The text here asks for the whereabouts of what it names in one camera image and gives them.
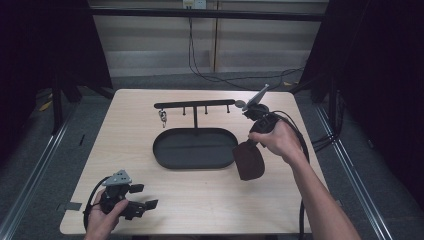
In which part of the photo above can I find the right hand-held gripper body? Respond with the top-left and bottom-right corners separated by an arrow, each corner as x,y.
241,83 -> 280,135

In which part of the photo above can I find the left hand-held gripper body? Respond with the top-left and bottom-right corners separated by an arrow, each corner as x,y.
99,169 -> 148,221

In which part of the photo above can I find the brown zip pouch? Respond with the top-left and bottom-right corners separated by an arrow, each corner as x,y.
231,139 -> 266,182

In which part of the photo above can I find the black key rack with tray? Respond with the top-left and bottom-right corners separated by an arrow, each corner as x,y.
152,98 -> 247,170

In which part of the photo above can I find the person's right hand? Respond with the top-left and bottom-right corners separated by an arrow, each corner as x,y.
247,120 -> 303,165

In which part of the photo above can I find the person's left hand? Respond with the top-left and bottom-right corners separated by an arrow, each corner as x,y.
84,190 -> 130,240

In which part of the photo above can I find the black curtain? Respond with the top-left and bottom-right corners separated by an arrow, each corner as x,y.
0,0 -> 113,164
298,0 -> 424,213

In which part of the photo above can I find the left hand-held gripper cable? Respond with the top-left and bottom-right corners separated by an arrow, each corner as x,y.
82,176 -> 112,232

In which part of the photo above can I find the hand-held gripper cable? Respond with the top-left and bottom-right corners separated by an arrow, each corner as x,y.
82,176 -> 112,232
266,110 -> 311,240

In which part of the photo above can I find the right hand-held gripper cable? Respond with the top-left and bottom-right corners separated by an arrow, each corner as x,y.
266,110 -> 311,240

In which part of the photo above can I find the bundle of black floor cables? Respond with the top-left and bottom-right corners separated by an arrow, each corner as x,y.
311,132 -> 338,153

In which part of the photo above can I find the metal floor rail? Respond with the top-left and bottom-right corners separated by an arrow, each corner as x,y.
314,104 -> 395,240
0,109 -> 77,240

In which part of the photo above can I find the black wall cable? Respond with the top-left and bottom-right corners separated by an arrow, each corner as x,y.
187,17 -> 306,92

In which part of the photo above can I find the black stand post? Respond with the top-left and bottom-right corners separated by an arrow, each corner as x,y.
51,78 -> 65,136

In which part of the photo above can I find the black horizontal frame bar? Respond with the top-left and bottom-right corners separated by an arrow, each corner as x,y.
89,7 -> 327,23

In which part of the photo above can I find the white wall socket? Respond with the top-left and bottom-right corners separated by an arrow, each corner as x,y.
181,0 -> 208,10

